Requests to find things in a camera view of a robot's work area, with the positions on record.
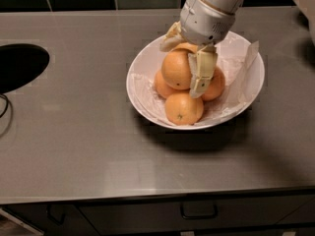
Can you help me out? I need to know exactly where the black cable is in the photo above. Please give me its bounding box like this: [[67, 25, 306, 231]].
[[0, 93, 10, 119]]

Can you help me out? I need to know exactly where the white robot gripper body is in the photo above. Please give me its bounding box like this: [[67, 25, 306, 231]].
[[180, 0, 235, 45]]

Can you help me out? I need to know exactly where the left hidden orange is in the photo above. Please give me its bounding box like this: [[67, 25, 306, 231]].
[[154, 70, 176, 98]]

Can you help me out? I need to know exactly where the dark drawer with handle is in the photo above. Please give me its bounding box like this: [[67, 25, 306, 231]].
[[80, 196, 311, 235]]

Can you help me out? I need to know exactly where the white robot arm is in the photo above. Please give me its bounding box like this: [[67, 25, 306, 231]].
[[159, 0, 315, 98]]

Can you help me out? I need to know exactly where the white crumpled paper liner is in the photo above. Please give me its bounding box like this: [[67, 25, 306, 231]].
[[131, 32, 260, 127]]

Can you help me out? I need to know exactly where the right orange with split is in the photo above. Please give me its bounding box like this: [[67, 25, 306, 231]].
[[202, 67, 225, 101]]

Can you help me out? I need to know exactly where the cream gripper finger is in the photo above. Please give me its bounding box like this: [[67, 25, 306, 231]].
[[188, 44, 218, 98], [159, 22, 185, 52]]

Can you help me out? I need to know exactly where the dark left cabinet door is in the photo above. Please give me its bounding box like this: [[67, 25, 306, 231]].
[[3, 204, 99, 236]]

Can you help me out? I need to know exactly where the black round object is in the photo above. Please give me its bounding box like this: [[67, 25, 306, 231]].
[[0, 43, 50, 93]]

